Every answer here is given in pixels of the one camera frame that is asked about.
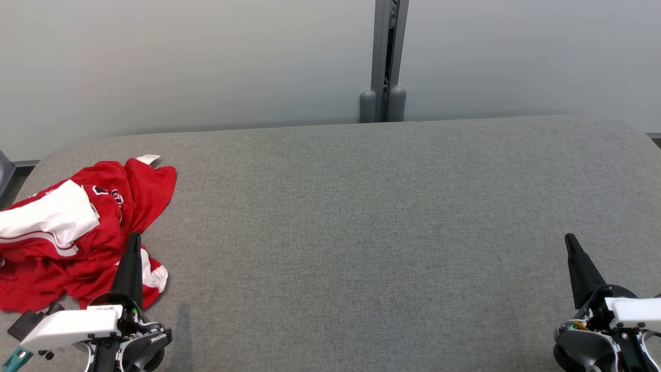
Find teal cable plug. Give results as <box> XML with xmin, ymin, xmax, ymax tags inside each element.
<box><xmin>0</xmin><ymin>345</ymin><xmax>33</xmax><ymax>372</ymax></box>

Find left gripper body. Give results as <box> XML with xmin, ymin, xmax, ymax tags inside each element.
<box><xmin>87</xmin><ymin>292</ymin><xmax>174</xmax><ymax>372</ymax></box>

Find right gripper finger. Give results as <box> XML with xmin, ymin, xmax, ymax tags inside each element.
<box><xmin>564</xmin><ymin>233</ymin><xmax>608</xmax><ymax>311</ymax></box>

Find grey partition post, two feet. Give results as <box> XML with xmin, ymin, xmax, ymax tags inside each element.
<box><xmin>359</xmin><ymin>0</ymin><xmax>410</xmax><ymax>123</ymax></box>

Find black connector block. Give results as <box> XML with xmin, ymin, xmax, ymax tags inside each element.
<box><xmin>8</xmin><ymin>309</ymin><xmax>46</xmax><ymax>342</ymax></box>

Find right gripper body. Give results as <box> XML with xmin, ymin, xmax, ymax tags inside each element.
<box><xmin>554</xmin><ymin>284</ymin><xmax>661</xmax><ymax>372</ymax></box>

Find red jersey with striped trim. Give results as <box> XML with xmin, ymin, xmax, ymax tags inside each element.
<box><xmin>0</xmin><ymin>154</ymin><xmax>177</xmax><ymax>265</ymax></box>

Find red shorts with white waistband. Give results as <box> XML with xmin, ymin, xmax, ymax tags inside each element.
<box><xmin>0</xmin><ymin>243</ymin><xmax>169</xmax><ymax>314</ymax></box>

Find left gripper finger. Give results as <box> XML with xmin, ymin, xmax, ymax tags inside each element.
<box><xmin>110</xmin><ymin>232</ymin><xmax>143</xmax><ymax>309</ymax></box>

